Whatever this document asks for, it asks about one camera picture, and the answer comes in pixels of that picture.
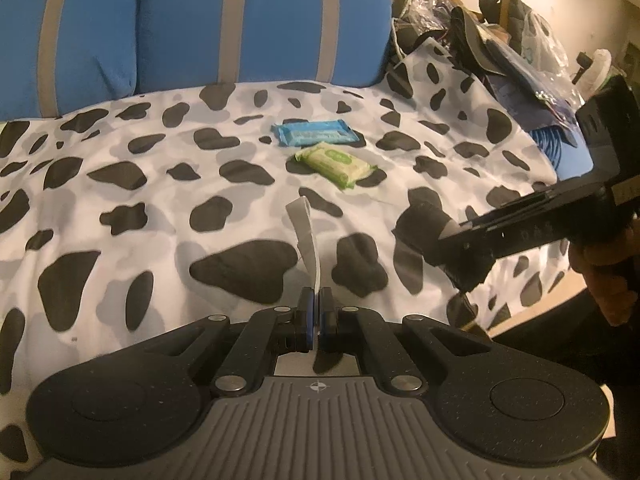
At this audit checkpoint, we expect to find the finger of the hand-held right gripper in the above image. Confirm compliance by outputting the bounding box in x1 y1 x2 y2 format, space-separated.
437 222 571 293
457 182 611 236

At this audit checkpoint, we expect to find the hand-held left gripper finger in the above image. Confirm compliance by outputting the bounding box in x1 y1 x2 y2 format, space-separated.
318 286 493 397
165 286 317 399

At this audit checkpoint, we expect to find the black cloth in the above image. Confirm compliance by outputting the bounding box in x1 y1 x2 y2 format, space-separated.
392 201 453 266

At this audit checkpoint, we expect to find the white strap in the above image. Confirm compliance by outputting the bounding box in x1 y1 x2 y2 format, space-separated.
284 197 322 293

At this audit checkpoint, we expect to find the person's right hand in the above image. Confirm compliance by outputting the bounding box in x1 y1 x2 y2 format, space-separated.
570 220 640 328

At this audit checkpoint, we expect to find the blue ribbed mat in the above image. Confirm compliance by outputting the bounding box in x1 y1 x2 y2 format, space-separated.
530 125 596 183

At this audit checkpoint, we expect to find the white round device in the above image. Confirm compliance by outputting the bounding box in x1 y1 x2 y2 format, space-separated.
575 47 615 96

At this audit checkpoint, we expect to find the dark blue cloth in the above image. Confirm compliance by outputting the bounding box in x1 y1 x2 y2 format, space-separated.
490 60 586 131

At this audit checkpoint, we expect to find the green wipes packet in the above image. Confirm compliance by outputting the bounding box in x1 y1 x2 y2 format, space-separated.
293 141 377 191

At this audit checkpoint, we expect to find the olive dark bag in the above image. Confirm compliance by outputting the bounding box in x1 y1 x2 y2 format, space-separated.
450 0 551 86

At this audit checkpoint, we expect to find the blue wipes packet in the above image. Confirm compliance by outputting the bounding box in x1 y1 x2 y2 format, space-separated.
271 119 357 148

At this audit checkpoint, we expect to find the cow print blanket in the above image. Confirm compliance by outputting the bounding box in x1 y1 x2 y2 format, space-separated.
0 40 596 466

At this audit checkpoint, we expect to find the clear plastic bag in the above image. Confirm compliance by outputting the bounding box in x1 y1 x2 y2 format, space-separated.
395 0 456 46

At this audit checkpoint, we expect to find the blue pillow with grey stripes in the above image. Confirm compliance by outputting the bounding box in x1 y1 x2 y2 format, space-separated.
0 0 138 121
137 0 393 96

